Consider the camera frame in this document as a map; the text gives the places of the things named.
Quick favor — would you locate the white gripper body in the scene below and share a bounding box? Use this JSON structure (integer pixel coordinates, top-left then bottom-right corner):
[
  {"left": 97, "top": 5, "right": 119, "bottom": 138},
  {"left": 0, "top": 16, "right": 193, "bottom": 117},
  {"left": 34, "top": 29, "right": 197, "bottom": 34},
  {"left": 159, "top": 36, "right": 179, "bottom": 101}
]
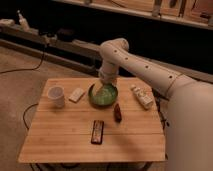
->
[{"left": 99, "top": 69, "right": 117, "bottom": 86}]

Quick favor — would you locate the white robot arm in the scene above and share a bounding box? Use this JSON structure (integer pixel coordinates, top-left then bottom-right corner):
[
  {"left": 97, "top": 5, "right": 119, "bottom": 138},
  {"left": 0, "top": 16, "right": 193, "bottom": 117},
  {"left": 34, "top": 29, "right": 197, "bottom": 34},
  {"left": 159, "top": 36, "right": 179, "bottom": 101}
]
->
[{"left": 99, "top": 38, "right": 213, "bottom": 171}]

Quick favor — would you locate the white ceramic cup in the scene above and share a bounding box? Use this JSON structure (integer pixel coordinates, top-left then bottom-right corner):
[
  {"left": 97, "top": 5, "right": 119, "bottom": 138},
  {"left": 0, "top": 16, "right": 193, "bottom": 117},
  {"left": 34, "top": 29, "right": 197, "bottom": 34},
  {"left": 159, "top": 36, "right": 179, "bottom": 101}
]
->
[{"left": 47, "top": 86, "right": 65, "bottom": 108}]

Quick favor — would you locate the green bowl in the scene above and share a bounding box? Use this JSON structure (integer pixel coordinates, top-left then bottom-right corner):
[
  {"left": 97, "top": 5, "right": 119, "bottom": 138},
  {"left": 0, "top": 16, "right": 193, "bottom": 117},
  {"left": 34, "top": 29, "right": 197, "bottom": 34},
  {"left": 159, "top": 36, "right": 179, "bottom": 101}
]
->
[{"left": 88, "top": 84, "right": 118, "bottom": 107}]

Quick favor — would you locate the small dark red bottle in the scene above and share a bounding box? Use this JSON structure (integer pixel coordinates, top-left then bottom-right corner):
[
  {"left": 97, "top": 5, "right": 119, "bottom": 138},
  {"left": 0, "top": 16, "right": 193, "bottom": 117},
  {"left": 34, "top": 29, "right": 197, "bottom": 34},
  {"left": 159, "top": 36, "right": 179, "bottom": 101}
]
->
[{"left": 114, "top": 104, "right": 122, "bottom": 122}]

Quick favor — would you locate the black box on ledge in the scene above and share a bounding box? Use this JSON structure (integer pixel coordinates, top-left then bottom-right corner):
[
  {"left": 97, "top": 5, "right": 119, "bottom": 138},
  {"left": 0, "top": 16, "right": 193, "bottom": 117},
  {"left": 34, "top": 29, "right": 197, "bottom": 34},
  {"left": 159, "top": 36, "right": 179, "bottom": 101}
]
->
[{"left": 57, "top": 28, "right": 75, "bottom": 42}]

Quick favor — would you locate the white spray bottle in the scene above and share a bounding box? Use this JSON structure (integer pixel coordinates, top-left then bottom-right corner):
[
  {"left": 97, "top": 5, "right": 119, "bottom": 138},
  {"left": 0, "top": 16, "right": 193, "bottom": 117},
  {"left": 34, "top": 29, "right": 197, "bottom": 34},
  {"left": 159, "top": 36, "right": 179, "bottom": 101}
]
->
[{"left": 17, "top": 11, "right": 30, "bottom": 31}]

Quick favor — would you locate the black floor cable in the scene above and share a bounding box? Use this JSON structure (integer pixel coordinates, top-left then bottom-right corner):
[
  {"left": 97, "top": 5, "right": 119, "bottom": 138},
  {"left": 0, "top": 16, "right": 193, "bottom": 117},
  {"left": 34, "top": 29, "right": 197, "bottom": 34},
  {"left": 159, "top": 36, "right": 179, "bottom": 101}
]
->
[{"left": 0, "top": 43, "right": 48, "bottom": 75}]

